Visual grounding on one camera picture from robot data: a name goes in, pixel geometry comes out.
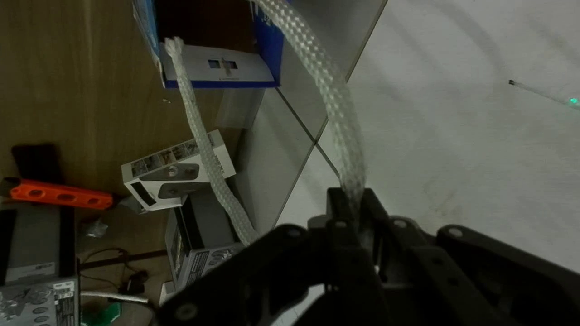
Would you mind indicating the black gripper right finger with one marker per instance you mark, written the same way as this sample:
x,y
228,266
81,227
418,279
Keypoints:
x,y
471,283

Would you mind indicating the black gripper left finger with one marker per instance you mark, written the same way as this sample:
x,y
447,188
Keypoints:
x,y
290,277

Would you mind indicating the blue cardboard snack box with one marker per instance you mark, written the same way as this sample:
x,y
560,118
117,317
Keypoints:
x,y
228,65

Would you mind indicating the small silver metal case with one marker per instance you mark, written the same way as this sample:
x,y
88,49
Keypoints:
x,y
201,241

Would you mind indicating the small white device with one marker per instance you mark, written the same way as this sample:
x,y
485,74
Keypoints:
x,y
163,174

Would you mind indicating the green plastic object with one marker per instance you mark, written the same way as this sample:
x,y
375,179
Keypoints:
x,y
101,312

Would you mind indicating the orange and black hand tool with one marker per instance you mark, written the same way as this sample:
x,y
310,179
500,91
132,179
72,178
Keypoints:
x,y
59,194

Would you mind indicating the large silver metal case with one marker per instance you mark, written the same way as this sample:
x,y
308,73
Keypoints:
x,y
32,254

